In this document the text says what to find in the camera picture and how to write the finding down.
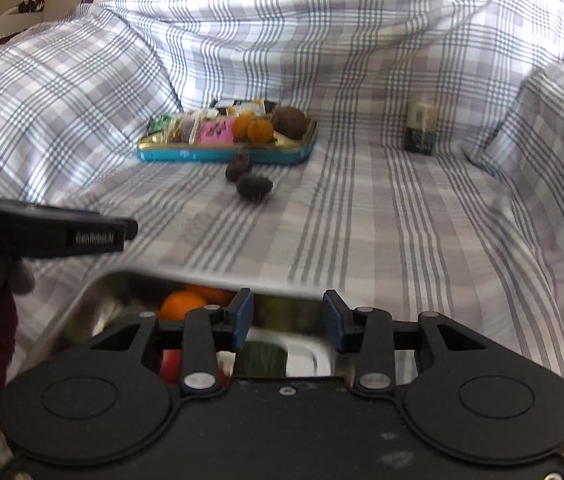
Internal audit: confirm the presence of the cream and green can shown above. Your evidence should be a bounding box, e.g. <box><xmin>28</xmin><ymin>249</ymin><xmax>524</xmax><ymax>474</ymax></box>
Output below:
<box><xmin>405</xmin><ymin>102</ymin><xmax>437</xmax><ymax>153</ymax></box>

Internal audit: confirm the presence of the clear wrapped pastry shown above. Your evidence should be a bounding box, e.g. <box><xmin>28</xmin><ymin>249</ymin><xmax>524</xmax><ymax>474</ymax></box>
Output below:
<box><xmin>169</xmin><ymin>113</ymin><xmax>201</xmax><ymax>144</ymax></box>

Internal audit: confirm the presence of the grey plaid bed sheet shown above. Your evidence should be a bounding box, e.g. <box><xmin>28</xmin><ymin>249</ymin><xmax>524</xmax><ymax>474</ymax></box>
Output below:
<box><xmin>0</xmin><ymin>0</ymin><xmax>564</xmax><ymax>480</ymax></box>

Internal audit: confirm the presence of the red tomato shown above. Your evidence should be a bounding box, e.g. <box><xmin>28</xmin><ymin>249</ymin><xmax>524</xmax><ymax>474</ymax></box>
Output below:
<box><xmin>161</xmin><ymin>349</ymin><xmax>183</xmax><ymax>385</ymax></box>

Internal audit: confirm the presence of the person's left hand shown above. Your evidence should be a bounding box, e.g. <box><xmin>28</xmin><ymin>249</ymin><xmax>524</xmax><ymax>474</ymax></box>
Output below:
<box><xmin>10</xmin><ymin>259</ymin><xmax>36</xmax><ymax>297</ymax></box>

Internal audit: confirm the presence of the plaid pillow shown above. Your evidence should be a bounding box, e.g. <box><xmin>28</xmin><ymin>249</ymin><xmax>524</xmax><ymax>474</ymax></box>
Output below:
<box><xmin>0</xmin><ymin>2</ymin><xmax>185</xmax><ymax>206</ymax></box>
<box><xmin>471</xmin><ymin>52</ymin><xmax>564</xmax><ymax>271</ymax></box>

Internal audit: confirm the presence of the yellow and white snack packet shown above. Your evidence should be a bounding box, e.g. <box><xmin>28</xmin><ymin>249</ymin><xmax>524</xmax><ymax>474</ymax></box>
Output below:
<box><xmin>227</xmin><ymin>99</ymin><xmax>268</xmax><ymax>116</ymax></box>

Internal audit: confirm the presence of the dark purple fruit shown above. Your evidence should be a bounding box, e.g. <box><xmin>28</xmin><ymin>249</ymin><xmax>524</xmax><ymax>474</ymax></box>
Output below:
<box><xmin>235</xmin><ymin>173</ymin><xmax>274</xmax><ymax>204</ymax></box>
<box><xmin>225</xmin><ymin>152</ymin><xmax>254</xmax><ymax>183</ymax></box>

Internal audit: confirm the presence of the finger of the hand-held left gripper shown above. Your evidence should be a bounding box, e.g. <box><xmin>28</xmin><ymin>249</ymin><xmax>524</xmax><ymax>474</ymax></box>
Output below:
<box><xmin>0</xmin><ymin>196</ymin><xmax>139</xmax><ymax>241</ymax></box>

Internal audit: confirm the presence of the white box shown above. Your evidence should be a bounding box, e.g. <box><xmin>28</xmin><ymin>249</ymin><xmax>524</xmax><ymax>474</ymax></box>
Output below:
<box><xmin>0</xmin><ymin>0</ymin><xmax>46</xmax><ymax>47</ymax></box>

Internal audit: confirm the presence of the brown round fruit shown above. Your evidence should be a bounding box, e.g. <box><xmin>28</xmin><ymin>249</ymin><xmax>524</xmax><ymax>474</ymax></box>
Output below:
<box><xmin>270</xmin><ymin>105</ymin><xmax>309</xmax><ymax>140</ymax></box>

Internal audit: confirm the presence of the metal tray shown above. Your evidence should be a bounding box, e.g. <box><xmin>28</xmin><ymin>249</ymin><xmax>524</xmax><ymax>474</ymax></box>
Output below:
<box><xmin>26</xmin><ymin>268</ymin><xmax>349</xmax><ymax>387</ymax></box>

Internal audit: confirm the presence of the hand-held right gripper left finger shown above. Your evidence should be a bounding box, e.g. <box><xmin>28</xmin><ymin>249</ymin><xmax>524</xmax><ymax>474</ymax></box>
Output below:
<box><xmin>90</xmin><ymin>288</ymin><xmax>255</xmax><ymax>395</ymax></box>

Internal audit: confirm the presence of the pink snack packet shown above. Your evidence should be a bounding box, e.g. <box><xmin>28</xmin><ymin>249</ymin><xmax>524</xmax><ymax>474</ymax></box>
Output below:
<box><xmin>197</xmin><ymin>119</ymin><xmax>237</xmax><ymax>145</ymax></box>

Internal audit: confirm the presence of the orange mandarin with stem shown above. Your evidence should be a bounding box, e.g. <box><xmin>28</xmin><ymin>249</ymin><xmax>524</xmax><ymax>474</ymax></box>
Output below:
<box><xmin>160</xmin><ymin>291</ymin><xmax>210</xmax><ymax>322</ymax></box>

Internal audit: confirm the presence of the dark green cube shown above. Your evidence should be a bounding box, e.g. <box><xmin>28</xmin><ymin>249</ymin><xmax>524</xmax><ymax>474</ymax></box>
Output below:
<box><xmin>244</xmin><ymin>341</ymin><xmax>289</xmax><ymax>377</ymax></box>

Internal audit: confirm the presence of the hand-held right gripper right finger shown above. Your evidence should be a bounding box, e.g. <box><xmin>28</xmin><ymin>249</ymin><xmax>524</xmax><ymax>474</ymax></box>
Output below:
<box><xmin>323</xmin><ymin>289</ymin><xmax>505</xmax><ymax>394</ymax></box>

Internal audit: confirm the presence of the teal and gold tin tray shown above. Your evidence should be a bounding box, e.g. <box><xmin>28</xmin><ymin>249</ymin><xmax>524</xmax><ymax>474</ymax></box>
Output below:
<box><xmin>136</xmin><ymin>107</ymin><xmax>318</xmax><ymax>166</ymax></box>

